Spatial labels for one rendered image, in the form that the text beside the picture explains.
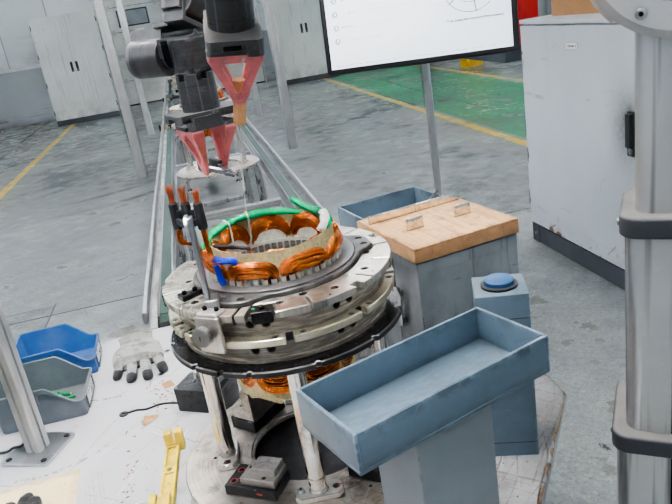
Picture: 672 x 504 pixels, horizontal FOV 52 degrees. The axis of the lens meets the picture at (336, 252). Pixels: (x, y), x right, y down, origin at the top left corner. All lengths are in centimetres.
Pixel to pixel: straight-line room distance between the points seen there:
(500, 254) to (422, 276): 14
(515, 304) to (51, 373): 94
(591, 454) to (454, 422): 167
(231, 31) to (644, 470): 69
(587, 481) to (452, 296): 126
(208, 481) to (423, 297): 42
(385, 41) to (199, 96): 97
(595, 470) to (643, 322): 152
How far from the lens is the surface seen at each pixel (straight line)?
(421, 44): 191
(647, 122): 74
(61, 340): 164
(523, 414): 101
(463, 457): 75
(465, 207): 115
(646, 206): 76
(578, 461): 232
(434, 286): 106
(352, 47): 195
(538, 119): 374
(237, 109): 90
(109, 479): 119
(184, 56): 103
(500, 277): 95
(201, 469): 110
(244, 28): 84
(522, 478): 102
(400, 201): 134
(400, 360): 77
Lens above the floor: 142
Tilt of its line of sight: 20 degrees down
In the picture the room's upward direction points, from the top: 9 degrees counter-clockwise
